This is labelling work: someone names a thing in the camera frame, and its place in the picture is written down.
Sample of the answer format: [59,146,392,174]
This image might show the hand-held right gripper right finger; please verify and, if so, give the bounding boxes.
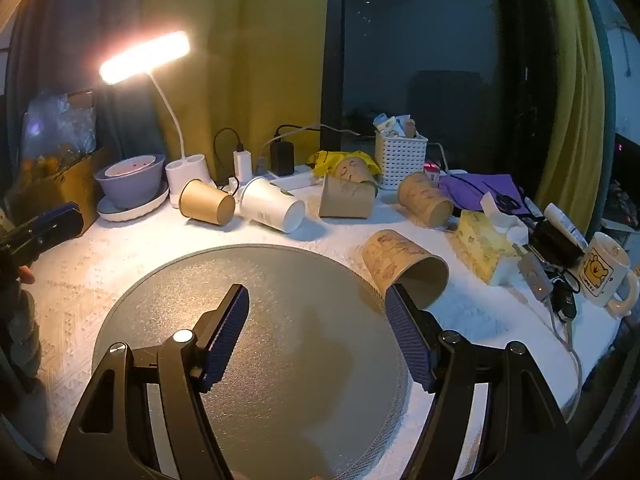
[385,283,583,480]

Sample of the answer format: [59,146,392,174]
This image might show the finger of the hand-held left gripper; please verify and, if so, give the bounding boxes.
[0,201,84,266]

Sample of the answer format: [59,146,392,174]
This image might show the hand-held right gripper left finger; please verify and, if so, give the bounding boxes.
[55,283,250,480]

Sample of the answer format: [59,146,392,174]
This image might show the large printed brown paper cup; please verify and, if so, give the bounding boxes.
[361,229,449,309]

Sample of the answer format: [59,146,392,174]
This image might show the person's left forearm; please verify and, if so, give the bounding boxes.
[0,280,44,396]

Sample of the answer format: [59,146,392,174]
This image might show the plain brown paper cup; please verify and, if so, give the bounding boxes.
[178,179,236,226]

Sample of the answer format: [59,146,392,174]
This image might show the white paper cup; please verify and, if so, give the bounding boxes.
[239,176,306,234]

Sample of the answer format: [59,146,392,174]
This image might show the cardboard box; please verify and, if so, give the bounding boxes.
[4,89,109,241]

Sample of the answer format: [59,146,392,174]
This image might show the white textured tablecloth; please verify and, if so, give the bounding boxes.
[27,160,628,480]

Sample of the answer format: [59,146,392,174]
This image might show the round grey mat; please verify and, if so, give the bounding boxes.
[92,243,416,480]

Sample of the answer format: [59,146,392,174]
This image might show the white plate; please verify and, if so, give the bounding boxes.
[97,182,171,224]

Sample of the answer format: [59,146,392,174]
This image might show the purple bowl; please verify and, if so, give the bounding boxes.
[95,154,167,211]

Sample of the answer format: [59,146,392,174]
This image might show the pink bowl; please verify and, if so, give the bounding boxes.
[105,156,159,179]

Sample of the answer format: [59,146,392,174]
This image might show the blue plastic bag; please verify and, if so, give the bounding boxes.
[22,91,98,162]

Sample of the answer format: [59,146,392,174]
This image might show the yellow tissue pack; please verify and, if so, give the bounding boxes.
[457,192,529,287]

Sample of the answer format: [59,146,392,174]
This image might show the black car key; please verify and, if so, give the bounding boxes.
[550,280,579,324]

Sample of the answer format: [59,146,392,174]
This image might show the white charger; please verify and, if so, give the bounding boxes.
[233,149,253,185]

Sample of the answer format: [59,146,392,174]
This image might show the white power strip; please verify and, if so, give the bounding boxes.
[227,167,321,194]

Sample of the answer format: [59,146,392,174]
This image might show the purple cloth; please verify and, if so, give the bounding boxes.
[439,173,529,219]

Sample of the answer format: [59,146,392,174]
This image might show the black pouch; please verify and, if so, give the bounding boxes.
[529,220,584,269]

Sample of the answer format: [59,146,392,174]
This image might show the white plastic basket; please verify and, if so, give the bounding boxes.
[375,131,429,191]

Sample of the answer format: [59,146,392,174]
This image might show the black charger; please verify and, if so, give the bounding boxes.
[270,140,296,177]

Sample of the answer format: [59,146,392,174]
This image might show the white desk lamp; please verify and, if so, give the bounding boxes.
[99,30,209,209]

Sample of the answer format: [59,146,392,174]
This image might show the yellow plastic bag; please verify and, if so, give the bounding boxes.
[306,150,384,177]

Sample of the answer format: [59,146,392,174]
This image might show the white tube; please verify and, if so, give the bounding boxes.
[544,203,589,251]

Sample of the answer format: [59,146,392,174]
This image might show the bear print mug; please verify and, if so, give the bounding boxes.
[579,232,640,317]

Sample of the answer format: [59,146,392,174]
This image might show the white cream tubes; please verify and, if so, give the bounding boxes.
[372,112,419,139]

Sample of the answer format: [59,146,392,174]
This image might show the yellow curtain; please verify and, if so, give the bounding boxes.
[142,0,332,182]
[534,0,609,211]

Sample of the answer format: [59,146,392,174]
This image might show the dark window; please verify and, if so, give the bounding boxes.
[320,0,551,183]

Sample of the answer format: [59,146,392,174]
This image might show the thin white cable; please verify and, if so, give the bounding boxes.
[547,300,584,411]

